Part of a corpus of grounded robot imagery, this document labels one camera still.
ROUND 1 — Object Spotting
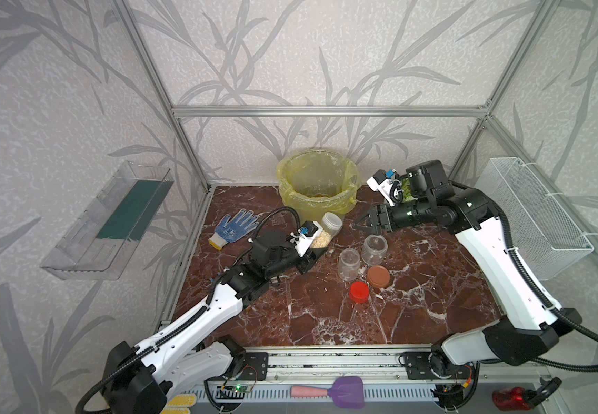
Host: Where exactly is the brown-lidded oatmeal jar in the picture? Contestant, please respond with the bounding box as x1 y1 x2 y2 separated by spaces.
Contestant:
361 235 388 266

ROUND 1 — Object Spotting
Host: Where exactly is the small oatmeal jar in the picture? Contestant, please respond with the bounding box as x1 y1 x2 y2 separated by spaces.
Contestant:
311 212 343 249

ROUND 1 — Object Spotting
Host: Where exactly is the red-lidded oatmeal jar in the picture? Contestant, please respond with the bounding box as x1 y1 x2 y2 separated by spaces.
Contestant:
338 248 361 282

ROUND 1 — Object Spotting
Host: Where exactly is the brown jar lid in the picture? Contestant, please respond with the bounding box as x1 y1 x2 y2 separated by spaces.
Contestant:
366 265 391 289

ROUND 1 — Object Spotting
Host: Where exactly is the red jar lid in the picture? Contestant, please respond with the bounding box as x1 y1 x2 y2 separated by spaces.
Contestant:
348 280 370 304

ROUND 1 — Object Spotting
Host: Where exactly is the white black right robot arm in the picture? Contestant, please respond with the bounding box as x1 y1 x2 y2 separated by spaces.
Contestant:
352 160 598 375

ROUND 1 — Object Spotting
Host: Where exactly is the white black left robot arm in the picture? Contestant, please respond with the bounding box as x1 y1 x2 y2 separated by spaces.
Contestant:
75 208 343 413

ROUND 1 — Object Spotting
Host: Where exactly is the potted artificial flower plant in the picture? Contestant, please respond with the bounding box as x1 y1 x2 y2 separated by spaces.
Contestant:
397 175 415 202

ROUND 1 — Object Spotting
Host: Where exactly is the yellow plastic bin liner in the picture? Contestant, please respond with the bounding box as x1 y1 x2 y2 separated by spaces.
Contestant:
277 148 361 209

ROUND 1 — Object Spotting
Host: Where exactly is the blue dotted white work glove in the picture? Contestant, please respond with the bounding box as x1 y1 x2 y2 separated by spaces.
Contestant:
209 209 258 250

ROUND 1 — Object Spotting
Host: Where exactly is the yellow dotted glove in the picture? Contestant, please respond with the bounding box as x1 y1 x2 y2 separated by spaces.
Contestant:
161 393 198 414

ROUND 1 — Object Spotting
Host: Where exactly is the red black handheld tool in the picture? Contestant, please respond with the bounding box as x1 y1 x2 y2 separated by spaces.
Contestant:
491 377 562 412

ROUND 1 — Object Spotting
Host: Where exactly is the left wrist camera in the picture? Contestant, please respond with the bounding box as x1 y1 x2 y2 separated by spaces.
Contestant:
290 221 322 257

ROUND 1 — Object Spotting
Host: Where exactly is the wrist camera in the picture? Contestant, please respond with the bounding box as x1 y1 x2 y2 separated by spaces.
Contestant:
366 170 404 207
290 221 322 257

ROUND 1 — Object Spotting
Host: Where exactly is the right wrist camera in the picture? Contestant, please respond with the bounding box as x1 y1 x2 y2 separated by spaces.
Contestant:
366 170 404 207

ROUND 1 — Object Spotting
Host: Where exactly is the white wire mesh basket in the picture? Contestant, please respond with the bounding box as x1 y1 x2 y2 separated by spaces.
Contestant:
475 157 594 280

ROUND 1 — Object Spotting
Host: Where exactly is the purple pink-handled scoop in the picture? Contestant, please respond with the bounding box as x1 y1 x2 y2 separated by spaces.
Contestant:
290 376 366 410

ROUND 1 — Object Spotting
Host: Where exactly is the clear plastic wall shelf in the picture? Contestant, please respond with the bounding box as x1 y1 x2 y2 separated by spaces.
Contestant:
40 161 174 281

